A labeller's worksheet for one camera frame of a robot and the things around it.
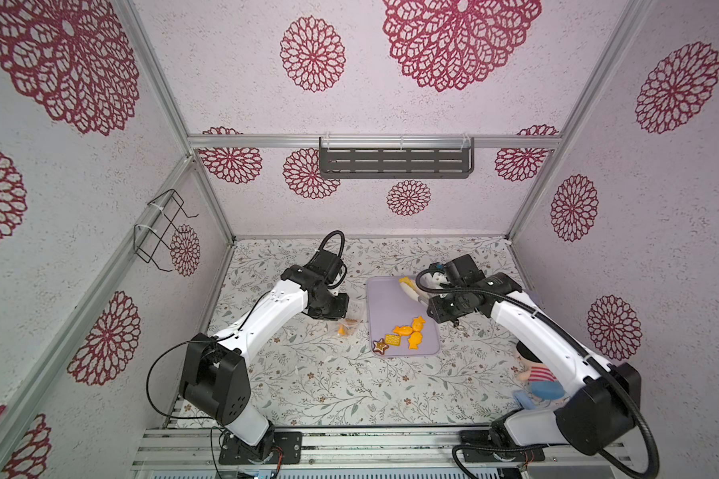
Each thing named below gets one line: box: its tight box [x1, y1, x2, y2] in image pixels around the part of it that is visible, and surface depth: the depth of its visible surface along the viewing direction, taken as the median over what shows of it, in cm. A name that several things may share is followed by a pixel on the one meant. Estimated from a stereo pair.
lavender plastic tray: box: [367, 275, 441, 357], surface depth 94 cm
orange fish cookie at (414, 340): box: [408, 331, 423, 351], surface depth 94 cm
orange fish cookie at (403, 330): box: [393, 325, 414, 337], surface depth 96 cm
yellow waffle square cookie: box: [384, 333, 401, 347], surface depth 94 cm
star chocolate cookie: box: [372, 338, 390, 356], surface depth 92 cm
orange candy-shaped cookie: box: [412, 315, 427, 332], surface depth 97 cm
